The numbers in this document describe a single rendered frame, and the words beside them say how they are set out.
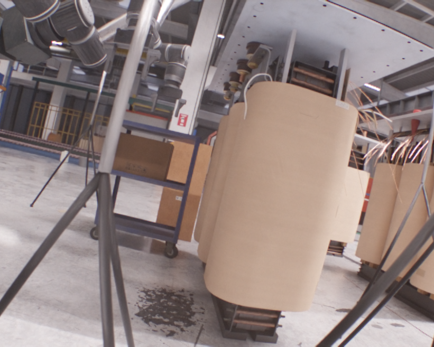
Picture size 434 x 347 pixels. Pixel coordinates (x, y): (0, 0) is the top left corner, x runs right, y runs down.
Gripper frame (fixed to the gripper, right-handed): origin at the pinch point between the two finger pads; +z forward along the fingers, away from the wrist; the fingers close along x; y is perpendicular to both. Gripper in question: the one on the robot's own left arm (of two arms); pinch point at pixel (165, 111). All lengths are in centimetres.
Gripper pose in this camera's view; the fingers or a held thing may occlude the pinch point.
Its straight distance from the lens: 178.1
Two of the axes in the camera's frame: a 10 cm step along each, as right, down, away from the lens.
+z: -2.3, 9.7, 0.2
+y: -0.1, 0.2, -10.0
